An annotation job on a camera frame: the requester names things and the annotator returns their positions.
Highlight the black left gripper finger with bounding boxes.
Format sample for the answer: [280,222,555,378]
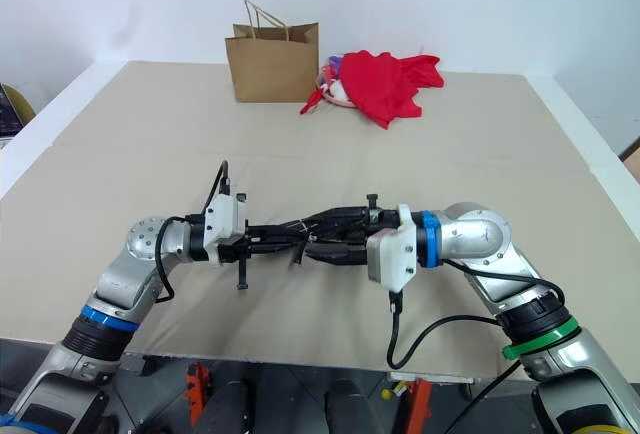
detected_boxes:
[247,240,297,257]
[247,223,297,239]

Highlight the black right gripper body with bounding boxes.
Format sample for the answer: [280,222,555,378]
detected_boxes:
[357,193,401,241]

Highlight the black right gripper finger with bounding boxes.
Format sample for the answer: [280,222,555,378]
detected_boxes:
[299,206,362,236]
[304,243,370,268]

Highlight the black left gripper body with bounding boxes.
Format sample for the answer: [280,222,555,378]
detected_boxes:
[219,226,252,291]

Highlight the beige table cover sheet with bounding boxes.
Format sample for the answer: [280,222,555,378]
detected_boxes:
[0,60,640,373]

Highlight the pink white round object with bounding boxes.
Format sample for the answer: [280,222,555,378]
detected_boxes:
[317,53,357,108]

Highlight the red cloth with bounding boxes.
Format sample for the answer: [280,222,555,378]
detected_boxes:
[332,50,446,130]

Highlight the orange clamp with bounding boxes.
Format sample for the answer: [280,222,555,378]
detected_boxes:
[185,361,211,428]
[407,378,434,434]

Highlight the dark rounded shape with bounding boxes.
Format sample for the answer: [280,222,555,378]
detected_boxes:
[324,378,374,434]
[212,378,264,434]

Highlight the brown paper bag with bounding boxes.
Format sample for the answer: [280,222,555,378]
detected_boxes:
[224,0,321,104]

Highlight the brown wooden object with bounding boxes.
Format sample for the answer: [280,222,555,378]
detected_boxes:
[618,137,640,183]

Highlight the olive yellow chair back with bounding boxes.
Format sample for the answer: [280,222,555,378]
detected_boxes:
[0,82,36,123]

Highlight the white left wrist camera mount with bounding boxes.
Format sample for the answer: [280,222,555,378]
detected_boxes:
[202,193,250,269]

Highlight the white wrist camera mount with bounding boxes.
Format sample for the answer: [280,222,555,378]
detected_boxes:
[202,193,250,269]
[366,203,417,291]

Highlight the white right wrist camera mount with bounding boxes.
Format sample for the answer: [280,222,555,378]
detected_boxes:
[366,203,417,291]

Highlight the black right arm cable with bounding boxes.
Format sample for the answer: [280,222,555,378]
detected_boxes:
[387,258,569,370]

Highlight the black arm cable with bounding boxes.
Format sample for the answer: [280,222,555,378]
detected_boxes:
[387,258,569,370]
[153,159,234,304]

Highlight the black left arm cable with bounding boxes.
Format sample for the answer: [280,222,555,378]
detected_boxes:
[153,159,234,304]

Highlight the white table bracket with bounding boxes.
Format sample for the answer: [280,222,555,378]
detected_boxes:
[389,371,476,386]

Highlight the thin black cable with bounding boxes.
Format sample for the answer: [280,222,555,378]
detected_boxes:
[444,359,524,434]

